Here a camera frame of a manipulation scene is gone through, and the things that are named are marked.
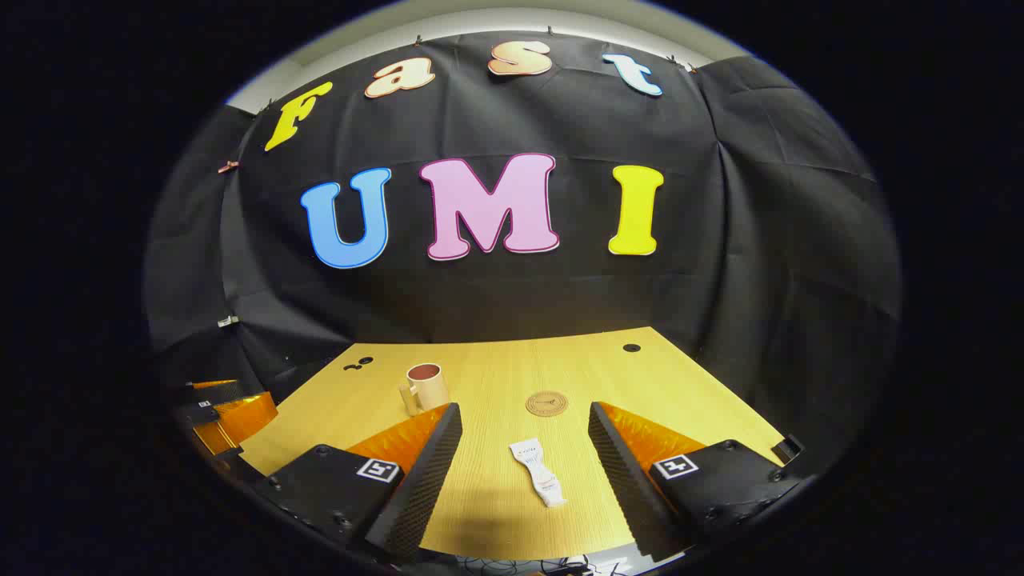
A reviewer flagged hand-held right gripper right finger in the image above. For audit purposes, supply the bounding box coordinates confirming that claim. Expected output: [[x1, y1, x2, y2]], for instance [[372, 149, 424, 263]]
[[588, 401, 805, 562]]

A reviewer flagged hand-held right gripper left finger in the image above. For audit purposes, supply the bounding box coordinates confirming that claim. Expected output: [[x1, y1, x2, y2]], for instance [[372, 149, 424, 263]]
[[254, 402, 464, 562]]

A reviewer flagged white toothpaste tube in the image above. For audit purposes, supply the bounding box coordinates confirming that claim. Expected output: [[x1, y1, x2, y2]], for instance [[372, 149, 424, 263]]
[[509, 438, 568, 508]]

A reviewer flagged beige cup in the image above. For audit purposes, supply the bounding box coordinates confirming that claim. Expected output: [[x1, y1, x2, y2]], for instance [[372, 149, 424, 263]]
[[398, 362, 450, 417]]

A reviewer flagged round cork coaster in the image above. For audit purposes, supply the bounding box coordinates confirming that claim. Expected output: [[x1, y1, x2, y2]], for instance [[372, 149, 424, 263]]
[[526, 390, 570, 418]]

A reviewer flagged wooden desktop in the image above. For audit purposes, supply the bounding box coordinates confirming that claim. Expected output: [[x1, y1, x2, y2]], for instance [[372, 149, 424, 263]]
[[238, 326, 786, 562]]

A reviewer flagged black backdrop cloth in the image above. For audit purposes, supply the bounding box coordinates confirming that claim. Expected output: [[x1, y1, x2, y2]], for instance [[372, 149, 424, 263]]
[[142, 30, 905, 473]]

